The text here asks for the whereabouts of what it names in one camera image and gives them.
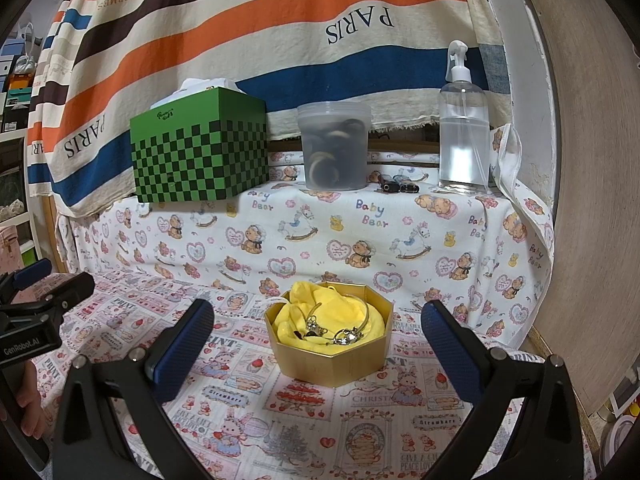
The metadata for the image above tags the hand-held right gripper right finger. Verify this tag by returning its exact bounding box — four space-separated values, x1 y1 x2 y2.
421 300 588 480

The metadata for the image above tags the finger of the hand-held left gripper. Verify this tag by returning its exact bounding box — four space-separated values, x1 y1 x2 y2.
0 259 53 306
0 272 96 322

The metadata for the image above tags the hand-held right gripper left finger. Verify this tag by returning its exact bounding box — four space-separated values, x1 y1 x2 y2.
52 299 216 480

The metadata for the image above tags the silver bangle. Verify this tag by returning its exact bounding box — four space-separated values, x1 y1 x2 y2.
305 287 372 343

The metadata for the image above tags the gold octagonal box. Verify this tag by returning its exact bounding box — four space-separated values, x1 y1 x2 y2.
263 282 394 388

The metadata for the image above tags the person's left hand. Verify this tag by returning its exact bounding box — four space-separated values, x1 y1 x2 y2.
15 359 52 442

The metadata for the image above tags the pink quilted bag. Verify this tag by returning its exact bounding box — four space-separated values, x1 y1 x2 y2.
0 225 30 273

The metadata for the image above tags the yellow cloth pouch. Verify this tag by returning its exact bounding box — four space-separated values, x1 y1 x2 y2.
272 281 388 347

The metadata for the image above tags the red and white printed tablecloth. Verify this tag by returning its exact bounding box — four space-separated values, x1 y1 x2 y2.
25 270 596 480

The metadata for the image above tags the storage shelf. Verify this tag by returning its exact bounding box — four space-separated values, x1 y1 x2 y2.
0 25 43 226

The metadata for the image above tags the bear print cloth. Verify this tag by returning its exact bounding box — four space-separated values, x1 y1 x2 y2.
55 125 556 356

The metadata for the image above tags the white plastic object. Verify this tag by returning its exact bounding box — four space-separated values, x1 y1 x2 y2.
597 375 640 461

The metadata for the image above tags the green checkered box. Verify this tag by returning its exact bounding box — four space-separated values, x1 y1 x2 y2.
129 86 269 204

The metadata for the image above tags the clear spray bottle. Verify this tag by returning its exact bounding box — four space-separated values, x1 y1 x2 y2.
438 40 492 193

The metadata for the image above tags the translucent plastic container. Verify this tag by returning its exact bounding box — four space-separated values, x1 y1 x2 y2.
296 102 373 192

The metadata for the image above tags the white tissue paper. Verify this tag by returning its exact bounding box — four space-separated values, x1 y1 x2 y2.
165 78 248 106

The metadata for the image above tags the striped printed cloth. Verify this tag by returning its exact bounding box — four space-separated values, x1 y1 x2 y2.
27 0 513 218

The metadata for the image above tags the wooden frame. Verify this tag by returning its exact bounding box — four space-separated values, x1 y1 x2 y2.
42 195 66 273

